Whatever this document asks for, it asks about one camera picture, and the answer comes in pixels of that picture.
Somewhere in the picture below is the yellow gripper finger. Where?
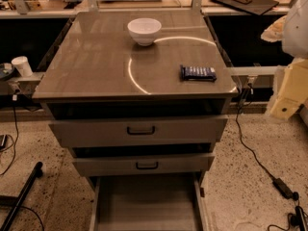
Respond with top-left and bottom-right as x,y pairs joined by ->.
269,60 -> 308,119

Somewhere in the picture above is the blue rxbar blueberry wrapper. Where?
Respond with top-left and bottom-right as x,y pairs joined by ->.
180,64 -> 217,82

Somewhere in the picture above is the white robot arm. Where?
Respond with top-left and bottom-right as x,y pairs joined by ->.
269,0 -> 308,119

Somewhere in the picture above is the grey drawer cabinet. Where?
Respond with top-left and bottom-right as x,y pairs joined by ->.
32,9 -> 239,231

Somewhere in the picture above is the top grey drawer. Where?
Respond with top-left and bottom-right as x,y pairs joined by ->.
50,115 -> 227,148

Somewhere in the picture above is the bottom grey open drawer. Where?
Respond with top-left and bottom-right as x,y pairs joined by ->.
90,173 -> 208,231

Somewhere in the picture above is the middle grey drawer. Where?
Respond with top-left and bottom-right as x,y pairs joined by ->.
73,153 -> 215,177

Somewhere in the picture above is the black power adapter brick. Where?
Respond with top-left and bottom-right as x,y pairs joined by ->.
272,178 -> 293,199

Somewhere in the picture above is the black flat panel on shelf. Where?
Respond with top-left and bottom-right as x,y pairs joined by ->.
210,0 -> 279,15

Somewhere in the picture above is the black plug bottom right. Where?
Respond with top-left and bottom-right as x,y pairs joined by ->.
290,206 -> 308,231

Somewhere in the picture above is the white ceramic bowl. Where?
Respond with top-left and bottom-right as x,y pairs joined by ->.
127,18 -> 162,46

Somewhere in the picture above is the black pole on floor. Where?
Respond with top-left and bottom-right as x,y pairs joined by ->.
0,162 -> 42,231

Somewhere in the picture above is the white paper cup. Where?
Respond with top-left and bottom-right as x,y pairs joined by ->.
12,56 -> 33,77

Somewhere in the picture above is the black power cable right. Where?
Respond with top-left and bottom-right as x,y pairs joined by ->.
235,84 -> 276,181

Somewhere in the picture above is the black cable left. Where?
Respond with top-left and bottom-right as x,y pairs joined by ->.
0,93 -> 20,177

